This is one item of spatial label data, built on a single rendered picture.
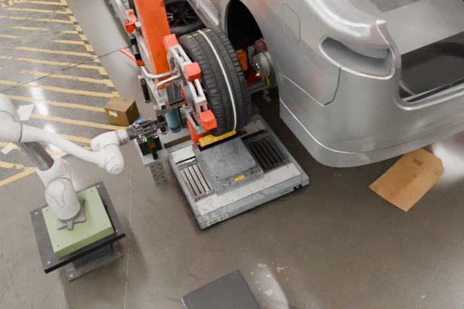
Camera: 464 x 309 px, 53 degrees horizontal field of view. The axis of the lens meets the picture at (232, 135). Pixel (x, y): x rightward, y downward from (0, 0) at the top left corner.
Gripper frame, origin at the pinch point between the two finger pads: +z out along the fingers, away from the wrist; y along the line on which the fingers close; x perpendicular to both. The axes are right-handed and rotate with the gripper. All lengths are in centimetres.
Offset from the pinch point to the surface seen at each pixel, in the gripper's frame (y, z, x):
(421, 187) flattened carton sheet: 62, 152, -82
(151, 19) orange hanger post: -60, 20, 33
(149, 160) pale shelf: -12.7, -12.1, -37.9
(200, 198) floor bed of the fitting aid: 2, 12, -76
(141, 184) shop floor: -38, -21, -83
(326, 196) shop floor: 38, 92, -83
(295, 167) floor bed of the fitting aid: 9, 84, -75
